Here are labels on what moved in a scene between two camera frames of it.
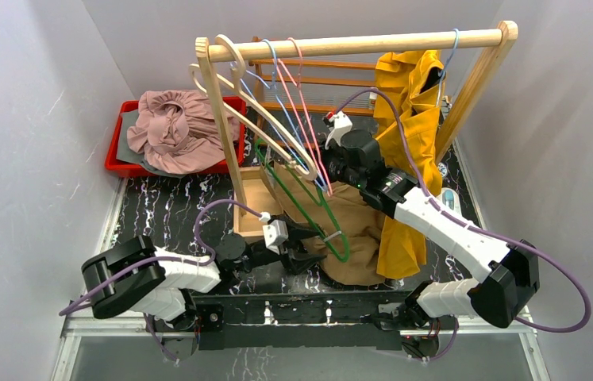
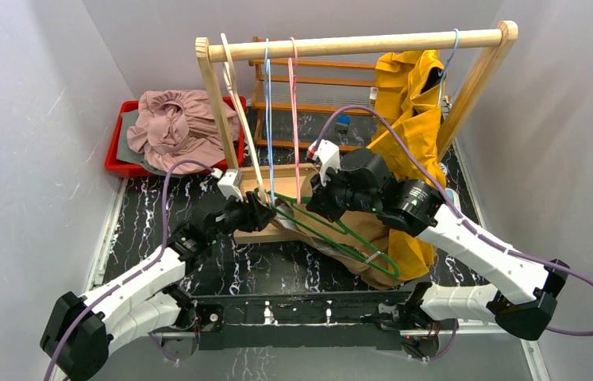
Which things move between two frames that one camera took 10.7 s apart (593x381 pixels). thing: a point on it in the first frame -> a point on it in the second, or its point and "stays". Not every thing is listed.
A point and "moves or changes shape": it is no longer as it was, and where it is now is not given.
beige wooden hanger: (305, 166) -> (232, 86)
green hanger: (318, 203) -> (294, 201)
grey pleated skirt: (125, 152) stays
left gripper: (292, 251) -> (259, 213)
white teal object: (448, 200) stays
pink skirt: (178, 132) stays
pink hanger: (305, 115) -> (296, 138)
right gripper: (331, 149) -> (320, 197)
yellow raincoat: (406, 91) stays
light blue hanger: (445, 67) stays
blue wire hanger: (273, 85) -> (269, 121)
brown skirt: (349, 251) moves or changes shape
